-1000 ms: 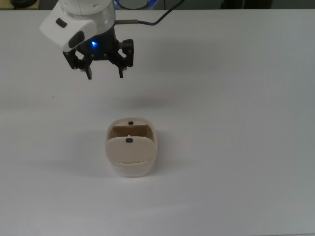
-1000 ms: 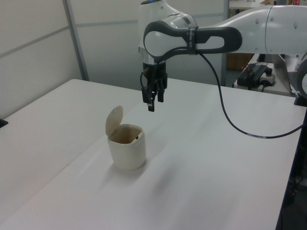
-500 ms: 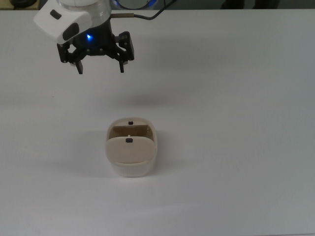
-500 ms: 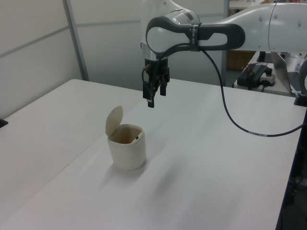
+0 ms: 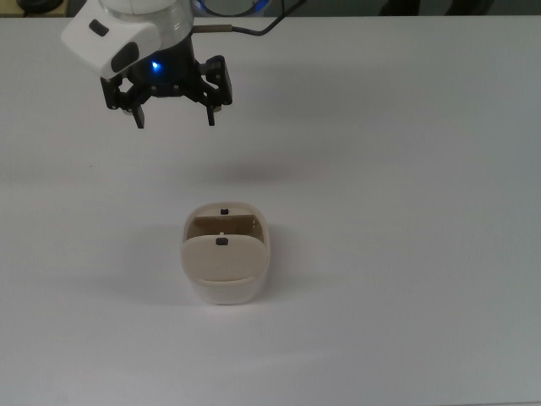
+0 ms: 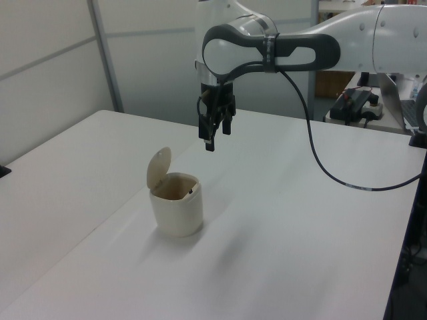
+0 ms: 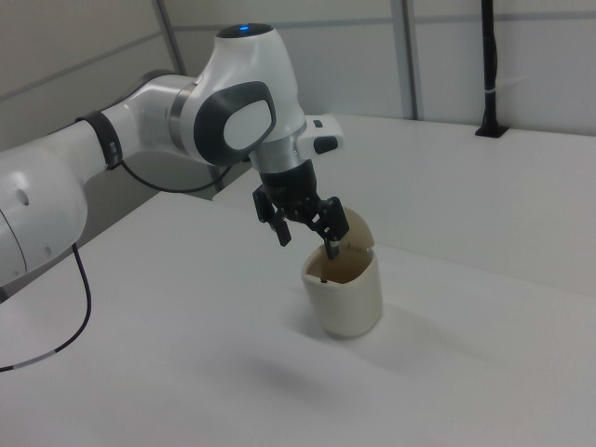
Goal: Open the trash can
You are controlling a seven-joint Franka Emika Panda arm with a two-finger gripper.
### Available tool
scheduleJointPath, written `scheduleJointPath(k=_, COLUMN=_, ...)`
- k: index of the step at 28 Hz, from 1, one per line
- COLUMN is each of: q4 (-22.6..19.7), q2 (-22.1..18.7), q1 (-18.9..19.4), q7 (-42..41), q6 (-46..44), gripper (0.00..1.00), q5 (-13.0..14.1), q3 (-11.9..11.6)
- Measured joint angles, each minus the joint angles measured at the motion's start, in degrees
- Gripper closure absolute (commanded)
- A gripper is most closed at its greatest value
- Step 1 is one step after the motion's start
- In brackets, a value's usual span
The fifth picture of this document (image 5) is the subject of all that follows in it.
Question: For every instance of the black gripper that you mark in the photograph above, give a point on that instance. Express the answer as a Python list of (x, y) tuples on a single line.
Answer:
[(173, 76)]

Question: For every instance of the cream trash can lid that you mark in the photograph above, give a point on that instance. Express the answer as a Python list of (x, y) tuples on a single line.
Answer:
[(224, 260)]

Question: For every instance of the small white trash can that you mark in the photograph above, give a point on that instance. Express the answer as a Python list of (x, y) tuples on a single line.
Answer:
[(224, 294)]

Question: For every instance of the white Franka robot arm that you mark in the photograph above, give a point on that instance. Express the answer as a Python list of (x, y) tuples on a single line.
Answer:
[(101, 42)]

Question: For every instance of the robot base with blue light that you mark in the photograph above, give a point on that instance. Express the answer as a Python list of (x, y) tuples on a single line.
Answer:
[(232, 6)]

